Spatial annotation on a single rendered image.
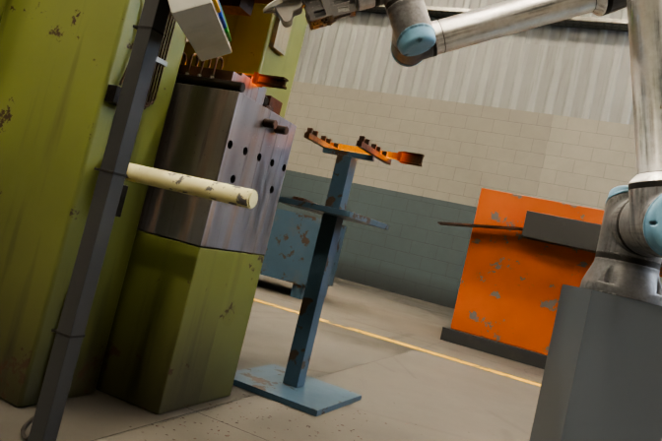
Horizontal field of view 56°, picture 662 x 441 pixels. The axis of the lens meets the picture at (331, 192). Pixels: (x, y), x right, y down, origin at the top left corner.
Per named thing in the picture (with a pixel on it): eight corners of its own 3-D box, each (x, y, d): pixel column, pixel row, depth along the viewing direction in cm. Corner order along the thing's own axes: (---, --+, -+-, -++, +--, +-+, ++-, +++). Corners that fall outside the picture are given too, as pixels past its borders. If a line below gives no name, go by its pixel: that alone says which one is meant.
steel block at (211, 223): (265, 255, 207) (297, 125, 210) (200, 246, 172) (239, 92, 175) (134, 220, 229) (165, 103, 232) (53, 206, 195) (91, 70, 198)
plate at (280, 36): (284, 55, 230) (296, 12, 231) (273, 46, 222) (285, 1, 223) (280, 55, 231) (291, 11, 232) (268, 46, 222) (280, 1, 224)
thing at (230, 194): (256, 212, 146) (261, 190, 147) (244, 209, 142) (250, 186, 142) (113, 178, 164) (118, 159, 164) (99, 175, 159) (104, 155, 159)
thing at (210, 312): (231, 396, 204) (265, 255, 207) (158, 415, 169) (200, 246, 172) (101, 346, 226) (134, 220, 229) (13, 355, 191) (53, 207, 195)
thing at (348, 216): (387, 229, 246) (388, 224, 246) (349, 217, 210) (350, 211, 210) (320, 215, 259) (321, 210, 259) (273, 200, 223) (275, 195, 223)
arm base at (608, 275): (640, 302, 165) (648, 266, 166) (677, 309, 146) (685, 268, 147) (569, 285, 166) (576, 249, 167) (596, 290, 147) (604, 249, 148)
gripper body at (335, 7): (308, 21, 143) (359, 7, 144) (297, -15, 144) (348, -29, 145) (307, 31, 151) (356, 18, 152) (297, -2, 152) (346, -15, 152)
